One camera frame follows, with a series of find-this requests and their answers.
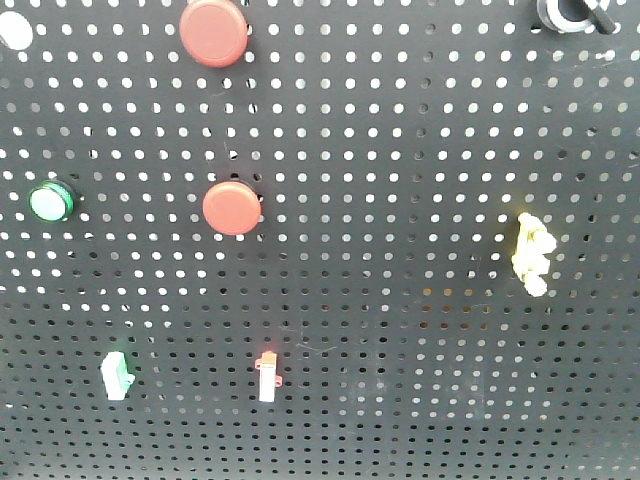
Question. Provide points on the lower red mushroom button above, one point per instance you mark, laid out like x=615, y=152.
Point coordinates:
x=231, y=208

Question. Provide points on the red mushroom button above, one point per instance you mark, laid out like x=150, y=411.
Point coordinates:
x=231, y=208
x=213, y=32

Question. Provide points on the upper red mushroom button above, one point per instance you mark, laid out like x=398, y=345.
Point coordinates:
x=213, y=32

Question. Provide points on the green round push button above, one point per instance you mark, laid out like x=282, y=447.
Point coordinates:
x=52, y=201

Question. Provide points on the white round button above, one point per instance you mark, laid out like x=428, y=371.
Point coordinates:
x=15, y=30

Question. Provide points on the black perforated pegboard panel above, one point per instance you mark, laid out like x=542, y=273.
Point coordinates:
x=392, y=145

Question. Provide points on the red white toggle switch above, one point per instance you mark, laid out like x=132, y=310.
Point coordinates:
x=269, y=380

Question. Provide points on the green white toggle switch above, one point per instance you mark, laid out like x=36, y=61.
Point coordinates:
x=116, y=378

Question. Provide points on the black rotary selector switch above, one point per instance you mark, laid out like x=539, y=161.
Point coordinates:
x=575, y=16

